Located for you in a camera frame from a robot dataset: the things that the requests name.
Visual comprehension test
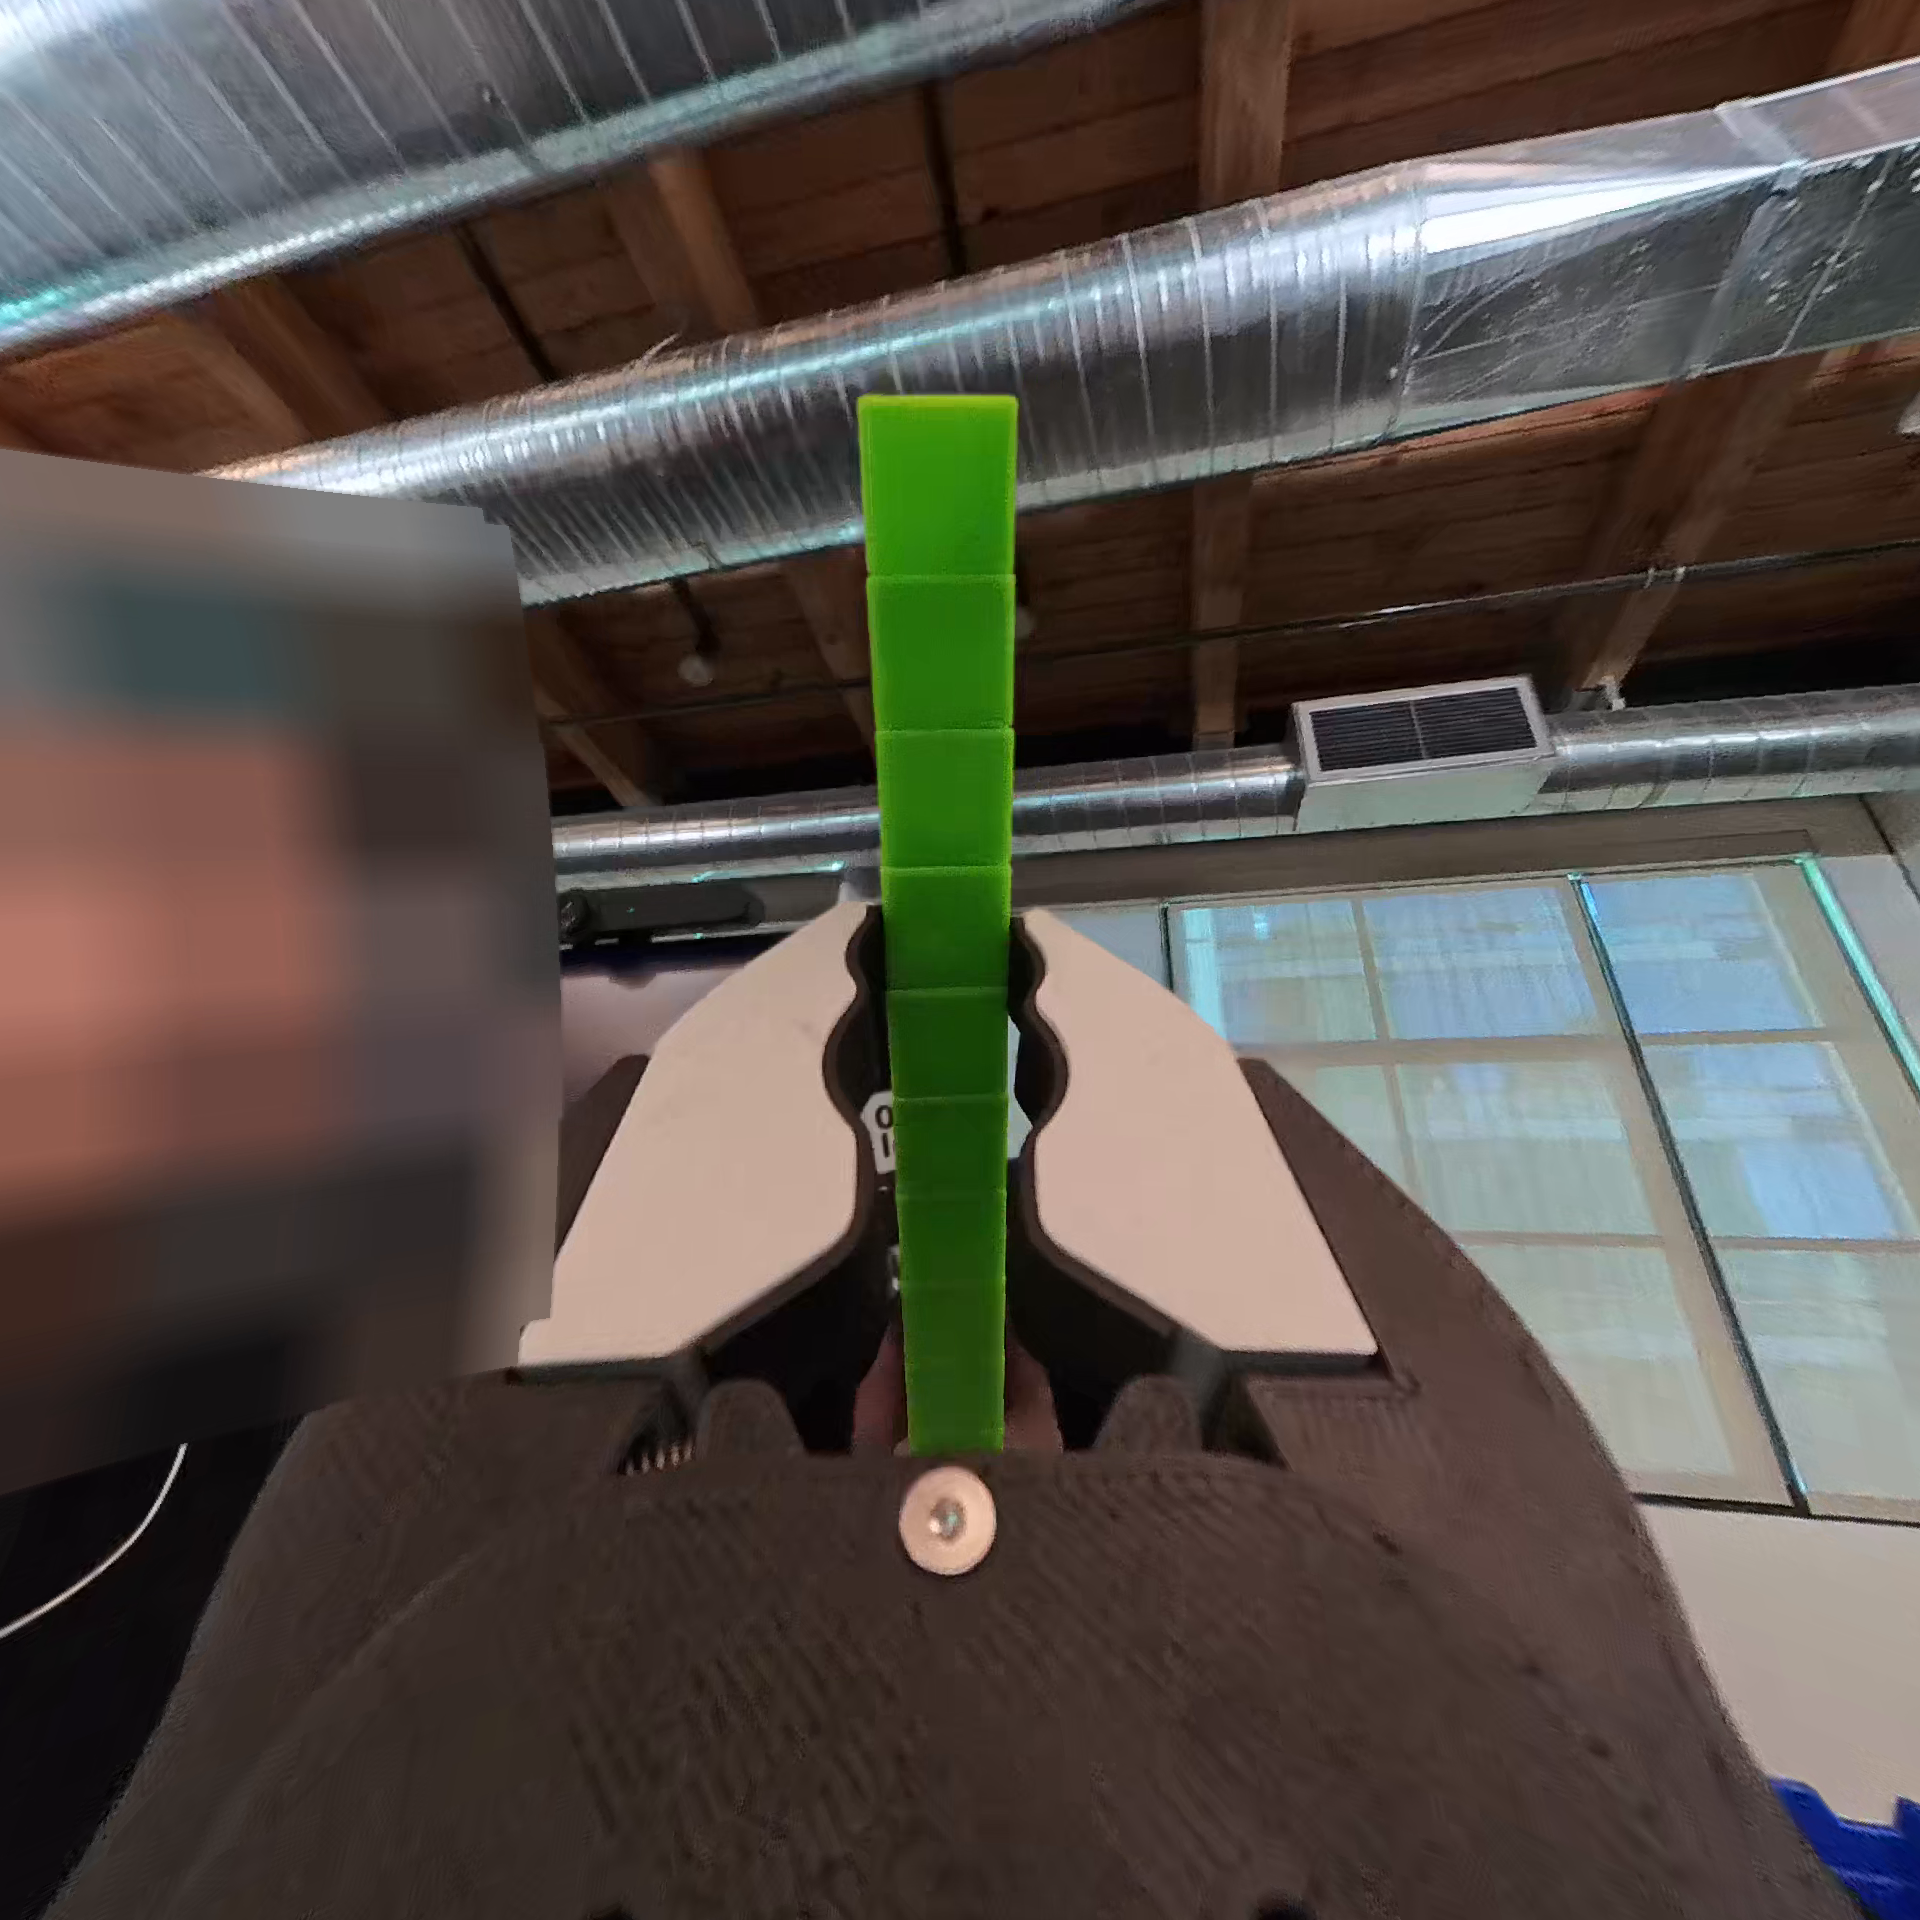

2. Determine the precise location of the large silver duct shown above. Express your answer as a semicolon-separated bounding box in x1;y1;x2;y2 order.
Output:
211;52;1920;606

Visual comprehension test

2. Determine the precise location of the wide insulated silver duct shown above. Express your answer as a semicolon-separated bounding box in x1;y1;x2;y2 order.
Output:
0;0;1187;361

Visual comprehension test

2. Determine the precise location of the black video bar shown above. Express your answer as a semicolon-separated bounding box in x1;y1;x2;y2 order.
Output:
559;880;768;946

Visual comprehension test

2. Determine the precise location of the long green block bar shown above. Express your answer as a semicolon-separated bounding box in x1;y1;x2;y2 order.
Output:
857;394;1023;1457

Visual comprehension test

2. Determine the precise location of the dark wall board yellow logo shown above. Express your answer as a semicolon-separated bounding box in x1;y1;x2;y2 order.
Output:
559;938;846;1144

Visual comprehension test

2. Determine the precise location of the blue plastic bin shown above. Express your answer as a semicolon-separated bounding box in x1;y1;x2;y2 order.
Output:
1768;1774;1920;1920

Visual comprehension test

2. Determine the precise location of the person's left hand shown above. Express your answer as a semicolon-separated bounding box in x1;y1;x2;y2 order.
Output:
854;1329;1058;1453

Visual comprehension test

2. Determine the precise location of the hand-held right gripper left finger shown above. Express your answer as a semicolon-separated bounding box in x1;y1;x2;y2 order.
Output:
519;902;903;1453

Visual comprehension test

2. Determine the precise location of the large paned window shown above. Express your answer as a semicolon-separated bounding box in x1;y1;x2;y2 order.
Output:
1168;858;1920;1520

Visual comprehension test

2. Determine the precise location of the white vent grille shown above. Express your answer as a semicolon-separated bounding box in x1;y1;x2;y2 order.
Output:
1289;674;1558;830

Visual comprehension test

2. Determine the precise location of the spiral silver duct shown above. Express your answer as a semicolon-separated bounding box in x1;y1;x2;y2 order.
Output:
551;682;1920;905

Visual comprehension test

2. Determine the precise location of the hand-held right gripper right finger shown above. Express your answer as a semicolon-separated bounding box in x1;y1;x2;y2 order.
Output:
1008;902;1383;1453

